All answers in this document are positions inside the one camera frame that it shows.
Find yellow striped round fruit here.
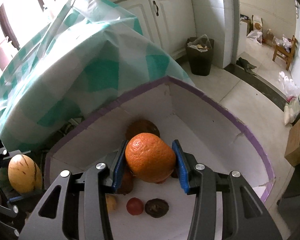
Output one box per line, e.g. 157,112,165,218
8,154,42,194

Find small yellow fruit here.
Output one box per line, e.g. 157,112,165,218
106,194,117,212

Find dark red shrivelled apple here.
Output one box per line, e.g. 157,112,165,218
116,169,134,195

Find red tomato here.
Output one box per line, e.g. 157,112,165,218
126,197,144,216

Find dark wrinkled passion fruit front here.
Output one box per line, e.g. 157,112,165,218
145,198,170,218

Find dark red wrinkled apple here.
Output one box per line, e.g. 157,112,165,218
125,119,160,140

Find white kitchen cabinet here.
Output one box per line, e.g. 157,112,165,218
110,0,196,60

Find cardboard box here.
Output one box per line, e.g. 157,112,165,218
284,119,300,167

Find white box purple rim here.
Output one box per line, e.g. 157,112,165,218
44,77,275,239

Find pink thermos jug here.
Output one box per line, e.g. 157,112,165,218
0,37,13,71

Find teal checkered tablecloth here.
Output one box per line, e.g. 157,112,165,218
0,0,191,151

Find wooden small chair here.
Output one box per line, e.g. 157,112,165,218
272,35,297,70

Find black trash bin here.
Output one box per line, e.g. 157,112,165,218
185,35,214,76

